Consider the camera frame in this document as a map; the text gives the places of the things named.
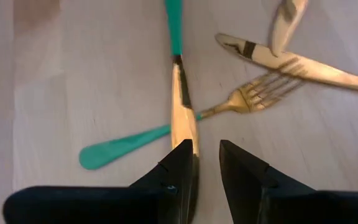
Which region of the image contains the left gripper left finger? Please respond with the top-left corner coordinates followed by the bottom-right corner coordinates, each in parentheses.
top-left (2, 138), bottom-right (200, 224)

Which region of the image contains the gold knife green handle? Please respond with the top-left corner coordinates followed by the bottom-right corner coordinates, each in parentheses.
top-left (163, 0), bottom-right (201, 158)
top-left (214, 32), bottom-right (358, 96)
top-left (267, 0), bottom-right (310, 58)

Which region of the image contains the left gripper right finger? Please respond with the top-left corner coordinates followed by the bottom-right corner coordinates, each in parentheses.
top-left (218, 139), bottom-right (358, 224)

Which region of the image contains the gold fork green handle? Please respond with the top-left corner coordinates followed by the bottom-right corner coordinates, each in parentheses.
top-left (78, 72), bottom-right (306, 171)

